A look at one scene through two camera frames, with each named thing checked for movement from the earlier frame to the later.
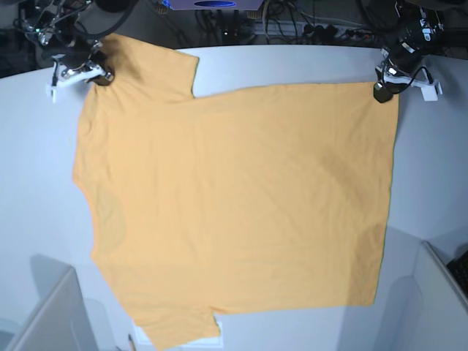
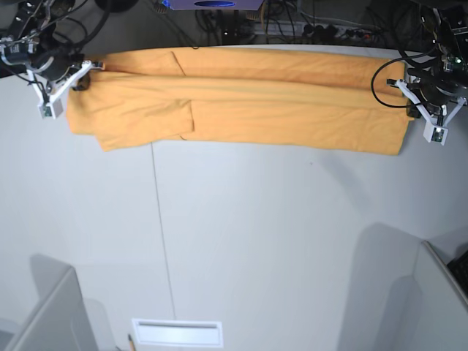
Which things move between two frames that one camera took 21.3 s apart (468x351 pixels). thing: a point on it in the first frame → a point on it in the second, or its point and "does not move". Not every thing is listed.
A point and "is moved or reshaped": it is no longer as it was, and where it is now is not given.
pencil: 132,345 does not move
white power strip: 311,29 does not move
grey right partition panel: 436,289 does not move
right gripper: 388,66 → 434,88
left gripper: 91,52 → 53,63
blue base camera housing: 213,5 does not move
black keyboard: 458,267 does not move
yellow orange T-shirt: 248,200 is moved or reshaped
